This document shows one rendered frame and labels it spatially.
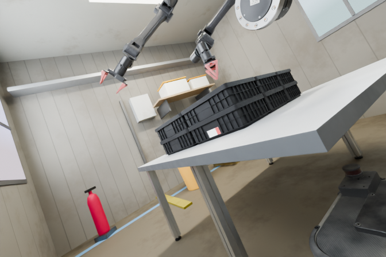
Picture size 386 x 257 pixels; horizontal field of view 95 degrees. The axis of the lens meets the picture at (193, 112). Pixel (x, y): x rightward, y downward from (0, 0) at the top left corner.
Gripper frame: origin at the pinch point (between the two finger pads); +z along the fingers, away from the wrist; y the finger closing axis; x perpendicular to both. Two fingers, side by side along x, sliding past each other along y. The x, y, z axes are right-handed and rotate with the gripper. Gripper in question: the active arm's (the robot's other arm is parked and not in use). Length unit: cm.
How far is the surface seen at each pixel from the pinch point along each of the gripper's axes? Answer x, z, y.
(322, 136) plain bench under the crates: 2, 33, 60
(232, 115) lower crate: -2.1, 22.4, 6.8
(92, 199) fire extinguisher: -200, 43, -142
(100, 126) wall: -188, -61, -201
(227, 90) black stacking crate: 0.6, 10.8, 8.0
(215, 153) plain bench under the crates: -16, 31, 36
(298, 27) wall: 174, -63, -183
